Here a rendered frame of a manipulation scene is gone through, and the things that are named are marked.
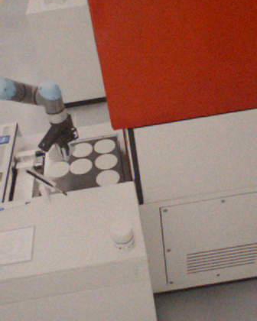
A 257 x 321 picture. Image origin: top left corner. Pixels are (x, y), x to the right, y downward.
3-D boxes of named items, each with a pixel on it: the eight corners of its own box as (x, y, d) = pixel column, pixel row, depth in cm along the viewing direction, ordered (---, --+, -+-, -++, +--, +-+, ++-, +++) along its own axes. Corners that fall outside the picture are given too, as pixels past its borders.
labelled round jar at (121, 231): (133, 234, 130) (130, 216, 124) (136, 251, 125) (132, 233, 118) (113, 237, 130) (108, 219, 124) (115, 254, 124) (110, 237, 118)
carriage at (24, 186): (37, 157, 185) (36, 153, 183) (32, 215, 157) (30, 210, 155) (21, 160, 185) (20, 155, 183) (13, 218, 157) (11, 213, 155)
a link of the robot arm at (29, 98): (6, 79, 140) (30, 82, 136) (24, 84, 150) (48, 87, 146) (3, 100, 140) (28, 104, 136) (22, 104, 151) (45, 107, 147)
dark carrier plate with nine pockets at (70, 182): (116, 136, 183) (116, 135, 182) (124, 187, 157) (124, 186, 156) (47, 147, 183) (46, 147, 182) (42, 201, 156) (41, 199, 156)
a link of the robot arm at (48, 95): (43, 77, 142) (62, 79, 139) (50, 102, 149) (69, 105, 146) (31, 89, 137) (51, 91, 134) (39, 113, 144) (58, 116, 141)
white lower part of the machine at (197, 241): (229, 178, 275) (238, 80, 221) (276, 281, 212) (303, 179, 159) (134, 194, 274) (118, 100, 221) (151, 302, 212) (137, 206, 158)
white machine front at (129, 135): (123, 99, 220) (113, 34, 194) (143, 204, 158) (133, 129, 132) (118, 100, 220) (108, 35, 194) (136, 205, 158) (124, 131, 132)
